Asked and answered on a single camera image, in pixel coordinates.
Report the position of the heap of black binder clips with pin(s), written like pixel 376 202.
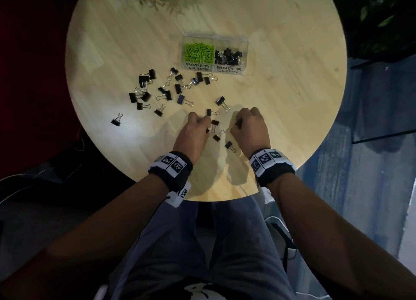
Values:
pixel 229 57

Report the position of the clear two-compartment plastic box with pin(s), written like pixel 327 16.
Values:
pixel 215 69

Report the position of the person's right forearm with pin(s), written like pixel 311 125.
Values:
pixel 331 241

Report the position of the left black marker wristband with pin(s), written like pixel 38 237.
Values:
pixel 172 169

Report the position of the dark green leafy plant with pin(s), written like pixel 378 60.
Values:
pixel 380 17

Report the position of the person's right fingers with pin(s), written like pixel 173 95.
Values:
pixel 242 116

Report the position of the scatter of black binder clips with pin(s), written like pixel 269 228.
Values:
pixel 168 95

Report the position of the grey trousers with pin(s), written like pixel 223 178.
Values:
pixel 234 244

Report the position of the person's left forearm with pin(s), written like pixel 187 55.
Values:
pixel 97 234

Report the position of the black shirt with white print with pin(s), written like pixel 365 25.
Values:
pixel 203 290

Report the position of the pile of green paper clips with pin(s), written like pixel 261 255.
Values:
pixel 198 52

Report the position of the person's right hand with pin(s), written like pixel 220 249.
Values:
pixel 252 132

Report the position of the right black marker wristband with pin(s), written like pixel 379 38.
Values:
pixel 271 166

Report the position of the person's left fingers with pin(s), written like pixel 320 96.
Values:
pixel 203 121

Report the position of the black marker wristband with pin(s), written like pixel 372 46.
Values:
pixel 271 166
pixel 172 169

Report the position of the person's left hand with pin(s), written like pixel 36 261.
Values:
pixel 190 137

